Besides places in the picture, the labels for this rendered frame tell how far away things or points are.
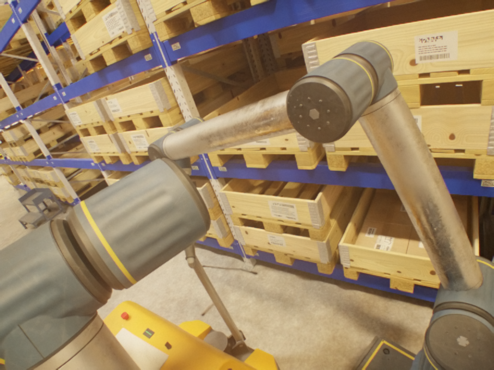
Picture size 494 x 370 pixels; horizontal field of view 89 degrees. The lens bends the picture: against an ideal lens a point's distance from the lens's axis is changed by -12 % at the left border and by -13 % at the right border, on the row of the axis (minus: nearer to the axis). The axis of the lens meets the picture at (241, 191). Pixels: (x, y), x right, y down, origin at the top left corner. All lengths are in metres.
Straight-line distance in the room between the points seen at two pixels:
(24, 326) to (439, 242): 0.99
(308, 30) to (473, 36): 1.69
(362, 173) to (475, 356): 1.02
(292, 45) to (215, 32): 1.24
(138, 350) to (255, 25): 1.69
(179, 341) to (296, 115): 1.17
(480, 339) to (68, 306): 0.98
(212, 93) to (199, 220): 2.15
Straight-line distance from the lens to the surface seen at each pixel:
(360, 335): 2.29
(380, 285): 2.28
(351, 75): 0.64
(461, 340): 1.02
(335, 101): 0.57
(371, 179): 1.66
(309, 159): 1.65
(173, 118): 2.20
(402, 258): 1.92
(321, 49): 1.40
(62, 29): 5.32
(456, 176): 1.60
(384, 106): 0.81
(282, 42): 2.88
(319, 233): 1.96
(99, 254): 0.40
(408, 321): 2.37
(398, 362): 1.83
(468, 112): 1.39
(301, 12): 1.47
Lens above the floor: 2.01
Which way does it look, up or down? 30 degrees down
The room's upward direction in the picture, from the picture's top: 20 degrees counter-clockwise
